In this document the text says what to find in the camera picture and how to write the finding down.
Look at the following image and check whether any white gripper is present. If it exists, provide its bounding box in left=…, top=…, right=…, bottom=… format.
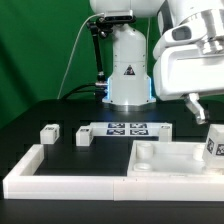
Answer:
left=153, top=20, right=224, bottom=125

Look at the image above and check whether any white square tabletop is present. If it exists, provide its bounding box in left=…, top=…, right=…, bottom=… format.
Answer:
left=127, top=140, right=224, bottom=177

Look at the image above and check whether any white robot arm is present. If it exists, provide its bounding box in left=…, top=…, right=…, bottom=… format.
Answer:
left=89, top=0, right=224, bottom=124

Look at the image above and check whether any green backdrop curtain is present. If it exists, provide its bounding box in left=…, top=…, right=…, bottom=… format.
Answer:
left=0, top=0, right=161, bottom=127

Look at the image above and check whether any white U-shaped obstacle fence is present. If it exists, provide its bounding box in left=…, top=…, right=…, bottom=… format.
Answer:
left=3, top=145, right=224, bottom=201

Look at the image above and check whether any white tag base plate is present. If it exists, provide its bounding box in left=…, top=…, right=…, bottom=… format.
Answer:
left=90, top=122, right=172, bottom=137

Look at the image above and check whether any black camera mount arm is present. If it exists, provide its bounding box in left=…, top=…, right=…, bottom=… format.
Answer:
left=87, top=17, right=113, bottom=86

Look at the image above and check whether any grey camera on mount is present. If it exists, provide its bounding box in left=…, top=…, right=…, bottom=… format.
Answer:
left=104, top=10, right=133, bottom=22

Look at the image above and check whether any black cable bundle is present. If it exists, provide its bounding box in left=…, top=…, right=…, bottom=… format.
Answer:
left=59, top=83, right=108, bottom=101

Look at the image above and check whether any white camera cable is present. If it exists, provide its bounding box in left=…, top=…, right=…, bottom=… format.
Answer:
left=57, top=12, right=106, bottom=100

